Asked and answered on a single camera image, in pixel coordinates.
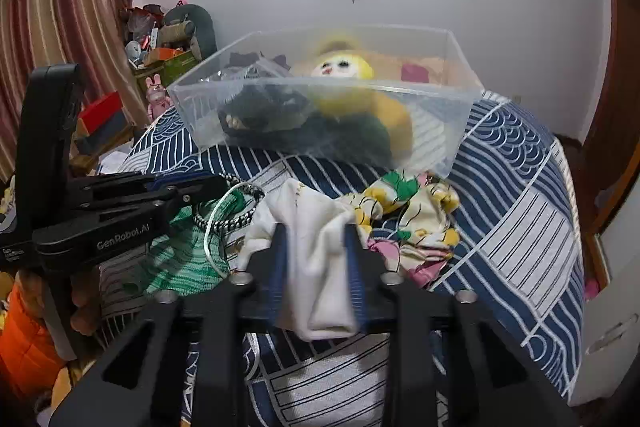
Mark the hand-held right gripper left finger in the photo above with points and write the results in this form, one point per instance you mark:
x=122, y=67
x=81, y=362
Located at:
x=278, y=267

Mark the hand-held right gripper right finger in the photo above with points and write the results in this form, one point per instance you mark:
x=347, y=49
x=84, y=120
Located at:
x=356, y=274

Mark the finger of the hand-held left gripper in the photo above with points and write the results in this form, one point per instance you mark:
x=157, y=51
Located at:
x=180, y=182
x=195, y=196

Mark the white cloth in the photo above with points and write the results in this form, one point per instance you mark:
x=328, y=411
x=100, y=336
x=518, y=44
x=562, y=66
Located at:
x=315, y=252

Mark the green knit cloth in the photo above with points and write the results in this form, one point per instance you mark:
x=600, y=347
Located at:
x=175, y=252

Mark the clear plastic storage box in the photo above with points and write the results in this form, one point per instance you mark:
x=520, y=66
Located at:
x=435, y=117

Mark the person's left forearm orange sleeve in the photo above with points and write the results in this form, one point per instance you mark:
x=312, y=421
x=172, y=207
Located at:
x=25, y=347

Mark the person's left hand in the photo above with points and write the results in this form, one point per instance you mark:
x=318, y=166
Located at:
x=82, y=307

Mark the red box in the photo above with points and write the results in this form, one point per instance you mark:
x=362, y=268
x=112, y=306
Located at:
x=100, y=109

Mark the yellow green floral cloth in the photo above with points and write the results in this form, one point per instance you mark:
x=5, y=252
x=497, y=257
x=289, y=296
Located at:
x=420, y=217

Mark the pink bunny toy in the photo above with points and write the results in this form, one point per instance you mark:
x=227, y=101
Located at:
x=156, y=96

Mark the black cloth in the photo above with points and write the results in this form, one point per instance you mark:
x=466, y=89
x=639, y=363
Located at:
x=265, y=112

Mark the green cardboard box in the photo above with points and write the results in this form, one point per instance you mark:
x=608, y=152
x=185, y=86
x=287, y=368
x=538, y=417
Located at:
x=175, y=66

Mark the striped red curtain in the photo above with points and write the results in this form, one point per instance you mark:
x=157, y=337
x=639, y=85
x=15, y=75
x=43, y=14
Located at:
x=55, y=12

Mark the dark green cloth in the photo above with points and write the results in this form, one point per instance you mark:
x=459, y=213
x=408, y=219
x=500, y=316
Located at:
x=350, y=137

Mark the blue white patterned blanket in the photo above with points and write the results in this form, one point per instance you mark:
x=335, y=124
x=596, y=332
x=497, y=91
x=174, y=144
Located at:
x=510, y=207

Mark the yellow plush toy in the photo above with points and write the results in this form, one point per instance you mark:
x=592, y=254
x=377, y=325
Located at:
x=350, y=97

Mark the small pink cloth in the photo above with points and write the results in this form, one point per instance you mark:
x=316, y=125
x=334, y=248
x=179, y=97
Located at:
x=415, y=73

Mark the white cabinet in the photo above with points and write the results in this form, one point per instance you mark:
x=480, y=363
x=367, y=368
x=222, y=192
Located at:
x=610, y=337

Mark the brown wooden door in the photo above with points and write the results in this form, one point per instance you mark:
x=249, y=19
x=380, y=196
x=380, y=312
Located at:
x=615, y=82

